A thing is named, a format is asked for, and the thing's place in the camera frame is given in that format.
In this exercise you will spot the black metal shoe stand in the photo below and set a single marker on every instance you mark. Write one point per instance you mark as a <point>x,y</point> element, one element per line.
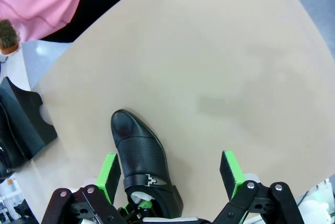
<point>31,119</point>

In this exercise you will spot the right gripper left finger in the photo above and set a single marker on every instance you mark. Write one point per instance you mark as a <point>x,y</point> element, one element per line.
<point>106,179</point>

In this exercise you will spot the person's black trousers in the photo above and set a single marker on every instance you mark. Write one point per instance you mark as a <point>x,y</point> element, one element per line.
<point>86,12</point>

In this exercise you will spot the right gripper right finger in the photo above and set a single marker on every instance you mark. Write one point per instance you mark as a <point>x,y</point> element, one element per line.
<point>236,174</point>

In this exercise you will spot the wooden shoe brush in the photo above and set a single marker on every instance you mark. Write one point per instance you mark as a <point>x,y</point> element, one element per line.
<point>9,35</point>

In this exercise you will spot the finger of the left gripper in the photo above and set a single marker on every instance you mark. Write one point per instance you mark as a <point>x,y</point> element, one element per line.
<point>127,208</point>
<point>145,204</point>

